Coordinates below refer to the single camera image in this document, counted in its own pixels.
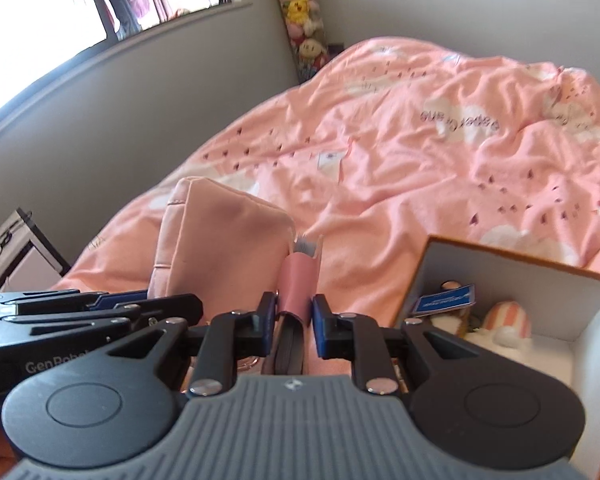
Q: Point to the orange box with white inside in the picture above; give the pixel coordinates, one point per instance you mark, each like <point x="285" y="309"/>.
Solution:
<point x="590" y="330"/>

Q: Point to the window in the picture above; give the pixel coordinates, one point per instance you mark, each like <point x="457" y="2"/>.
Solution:
<point x="55" y="20"/>

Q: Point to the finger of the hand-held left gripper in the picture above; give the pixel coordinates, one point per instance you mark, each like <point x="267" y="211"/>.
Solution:
<point x="170" y="307"/>
<point x="115" y="301"/>

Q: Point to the white and orange plush toy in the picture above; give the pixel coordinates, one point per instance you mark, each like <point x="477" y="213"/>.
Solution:
<point x="455" y="317"/>

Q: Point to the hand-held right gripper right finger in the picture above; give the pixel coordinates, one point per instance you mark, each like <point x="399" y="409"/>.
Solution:
<point x="321" y="327"/>

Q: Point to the pink leather case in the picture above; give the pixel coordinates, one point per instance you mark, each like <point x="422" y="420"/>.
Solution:
<point x="297" y="285"/>

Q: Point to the hanging column of plush toys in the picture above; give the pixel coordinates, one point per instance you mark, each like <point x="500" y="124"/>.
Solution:
<point x="302" y="15"/>

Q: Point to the pink fabric pouch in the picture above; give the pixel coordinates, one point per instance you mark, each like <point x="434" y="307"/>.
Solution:
<point x="215" y="240"/>

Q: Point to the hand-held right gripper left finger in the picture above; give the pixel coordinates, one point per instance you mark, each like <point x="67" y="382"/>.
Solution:
<point x="269" y="322"/>

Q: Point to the blue paper tag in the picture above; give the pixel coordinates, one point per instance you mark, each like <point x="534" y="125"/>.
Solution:
<point x="445" y="300"/>

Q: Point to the pink printed blanket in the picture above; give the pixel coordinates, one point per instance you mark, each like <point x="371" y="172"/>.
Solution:
<point x="405" y="170"/>

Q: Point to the white black-framed shelf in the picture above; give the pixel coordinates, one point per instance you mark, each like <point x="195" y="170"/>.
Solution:
<point x="25" y="255"/>

